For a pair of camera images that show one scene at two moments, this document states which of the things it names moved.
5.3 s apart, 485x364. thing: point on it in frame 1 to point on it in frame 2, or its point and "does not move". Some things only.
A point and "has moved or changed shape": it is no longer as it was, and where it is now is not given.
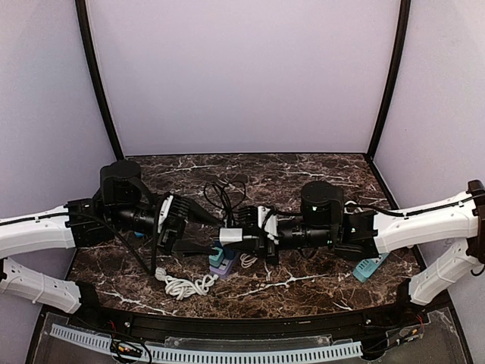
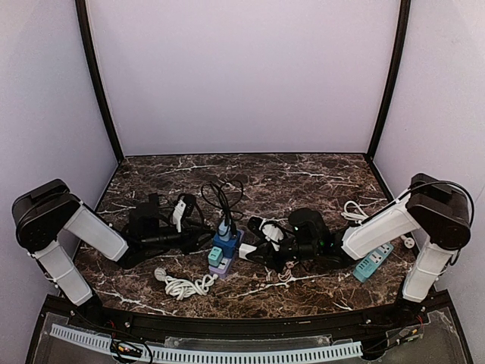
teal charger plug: (217, 258) does not move
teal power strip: (364, 268) does not move
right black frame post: (404, 20) does not move
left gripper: (176, 222) to (187, 233)
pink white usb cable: (245, 264) to (286, 275)
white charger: (230, 235) has moved or changed shape
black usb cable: (226, 198) does not move
